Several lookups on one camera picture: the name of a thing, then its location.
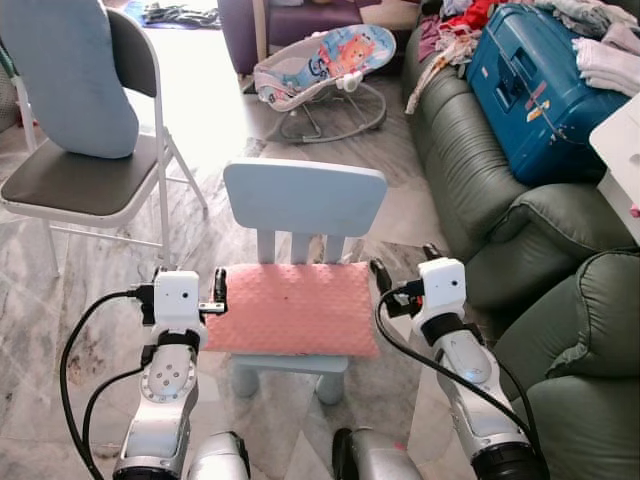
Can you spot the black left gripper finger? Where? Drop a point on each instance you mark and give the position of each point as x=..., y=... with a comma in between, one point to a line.
x=221, y=285
x=159, y=270

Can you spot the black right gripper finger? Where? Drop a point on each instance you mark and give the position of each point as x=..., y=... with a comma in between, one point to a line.
x=380, y=275
x=432, y=251

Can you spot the pink textured pillow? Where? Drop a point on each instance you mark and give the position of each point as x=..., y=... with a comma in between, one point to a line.
x=295, y=310

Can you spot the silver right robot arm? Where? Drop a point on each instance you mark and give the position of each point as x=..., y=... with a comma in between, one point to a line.
x=470, y=370

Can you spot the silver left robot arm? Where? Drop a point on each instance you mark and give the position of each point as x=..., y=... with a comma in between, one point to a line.
x=165, y=390

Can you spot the dark green leather sofa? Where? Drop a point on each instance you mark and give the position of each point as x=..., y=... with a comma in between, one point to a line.
x=560, y=300

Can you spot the blue-grey pillow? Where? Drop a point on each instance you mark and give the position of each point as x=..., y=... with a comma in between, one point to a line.
x=70, y=80

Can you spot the purple sofa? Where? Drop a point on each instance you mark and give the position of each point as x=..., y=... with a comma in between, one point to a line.
x=235, y=30

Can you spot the light blue child chair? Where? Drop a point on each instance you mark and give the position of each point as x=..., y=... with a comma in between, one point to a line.
x=305, y=198

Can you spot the white grey folding chair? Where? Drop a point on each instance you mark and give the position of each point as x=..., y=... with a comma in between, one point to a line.
x=80, y=185

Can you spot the silver right robot leg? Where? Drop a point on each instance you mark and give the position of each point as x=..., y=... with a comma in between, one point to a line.
x=378, y=458

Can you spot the blue hard suitcase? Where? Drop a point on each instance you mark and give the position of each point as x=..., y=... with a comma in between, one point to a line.
x=530, y=100

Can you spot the beige patterned cloth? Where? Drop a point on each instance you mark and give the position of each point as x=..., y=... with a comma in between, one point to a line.
x=440, y=62

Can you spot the printed baby bouncer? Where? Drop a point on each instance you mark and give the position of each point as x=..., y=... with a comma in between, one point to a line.
x=330, y=60

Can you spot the red garment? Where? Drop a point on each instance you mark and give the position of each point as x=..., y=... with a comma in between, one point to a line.
x=480, y=12

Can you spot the white folded clothes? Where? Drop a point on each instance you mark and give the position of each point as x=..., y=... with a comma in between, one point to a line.
x=608, y=68

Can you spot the blue patterned rug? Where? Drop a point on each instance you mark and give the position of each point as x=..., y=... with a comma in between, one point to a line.
x=170, y=15

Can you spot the pale pink garment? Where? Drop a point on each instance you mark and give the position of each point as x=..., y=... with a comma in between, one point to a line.
x=622, y=38

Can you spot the grey garment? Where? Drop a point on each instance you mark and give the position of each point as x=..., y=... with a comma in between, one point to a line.
x=590, y=14

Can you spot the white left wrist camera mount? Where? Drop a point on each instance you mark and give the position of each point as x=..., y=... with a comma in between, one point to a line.
x=178, y=300

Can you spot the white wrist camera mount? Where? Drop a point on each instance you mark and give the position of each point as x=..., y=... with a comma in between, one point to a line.
x=442, y=288
x=178, y=300

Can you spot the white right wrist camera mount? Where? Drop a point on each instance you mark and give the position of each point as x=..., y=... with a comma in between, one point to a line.
x=442, y=288

